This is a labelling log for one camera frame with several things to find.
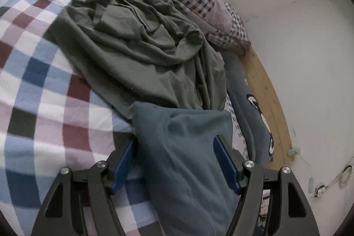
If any wooden headboard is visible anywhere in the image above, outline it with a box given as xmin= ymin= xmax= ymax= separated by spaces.
xmin=240 ymin=46 xmax=294 ymax=170

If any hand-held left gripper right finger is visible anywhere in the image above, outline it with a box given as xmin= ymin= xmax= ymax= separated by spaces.
xmin=214 ymin=135 xmax=320 ymax=236

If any grey cable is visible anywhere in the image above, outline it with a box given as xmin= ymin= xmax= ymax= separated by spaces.
xmin=326 ymin=165 xmax=352 ymax=187

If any grey-green shirt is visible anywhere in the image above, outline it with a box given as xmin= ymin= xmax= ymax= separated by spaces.
xmin=44 ymin=0 xmax=228 ymax=119

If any blue-grey sweatshirt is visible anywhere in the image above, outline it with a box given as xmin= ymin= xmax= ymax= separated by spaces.
xmin=129 ymin=101 xmax=249 ymax=236

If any checked pink bed sheet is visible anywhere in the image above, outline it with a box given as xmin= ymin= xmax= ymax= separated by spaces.
xmin=0 ymin=0 xmax=249 ymax=236

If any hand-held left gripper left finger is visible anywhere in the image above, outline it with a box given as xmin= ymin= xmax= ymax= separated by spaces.
xmin=30 ymin=136 xmax=138 ymax=236

